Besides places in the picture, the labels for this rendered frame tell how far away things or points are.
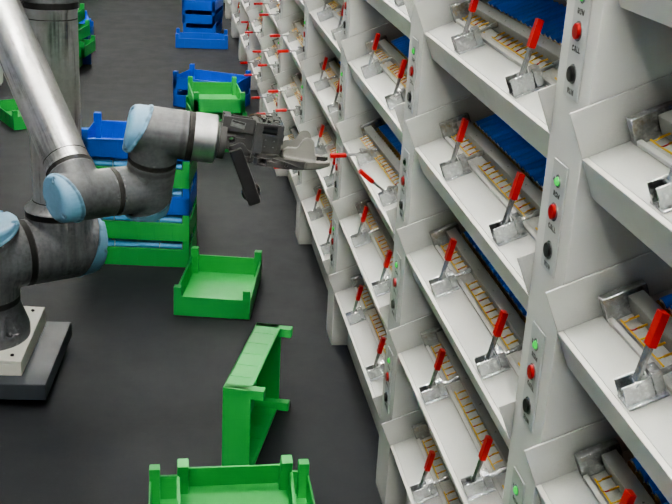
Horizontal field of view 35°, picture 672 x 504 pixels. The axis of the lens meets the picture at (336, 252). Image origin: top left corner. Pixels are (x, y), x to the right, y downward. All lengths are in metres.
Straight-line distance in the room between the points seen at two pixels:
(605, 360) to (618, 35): 0.32
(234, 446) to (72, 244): 0.63
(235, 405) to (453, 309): 0.61
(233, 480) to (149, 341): 0.82
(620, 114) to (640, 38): 0.07
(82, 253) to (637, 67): 1.62
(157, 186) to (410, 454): 0.68
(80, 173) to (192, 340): 0.84
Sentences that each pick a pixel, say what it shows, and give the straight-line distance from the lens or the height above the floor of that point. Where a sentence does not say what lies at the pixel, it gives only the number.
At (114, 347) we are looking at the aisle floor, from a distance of 2.67.
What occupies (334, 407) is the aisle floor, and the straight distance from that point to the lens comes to 2.41.
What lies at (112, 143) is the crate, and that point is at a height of 0.36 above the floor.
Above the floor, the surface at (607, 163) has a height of 0.91.
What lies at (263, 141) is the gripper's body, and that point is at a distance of 1.98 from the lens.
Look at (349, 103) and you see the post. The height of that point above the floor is 0.62.
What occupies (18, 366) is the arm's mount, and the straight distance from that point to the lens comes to 2.43.
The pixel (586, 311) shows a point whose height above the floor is 0.74.
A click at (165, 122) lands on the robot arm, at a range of 1.96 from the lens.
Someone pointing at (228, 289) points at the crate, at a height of 0.00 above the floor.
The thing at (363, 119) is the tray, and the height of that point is 0.58.
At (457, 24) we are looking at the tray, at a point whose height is 0.92.
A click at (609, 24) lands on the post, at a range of 1.07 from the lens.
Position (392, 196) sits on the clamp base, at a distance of 2.07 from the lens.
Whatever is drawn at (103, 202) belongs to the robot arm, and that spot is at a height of 0.55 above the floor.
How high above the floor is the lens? 1.19
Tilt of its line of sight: 21 degrees down
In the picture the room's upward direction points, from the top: 3 degrees clockwise
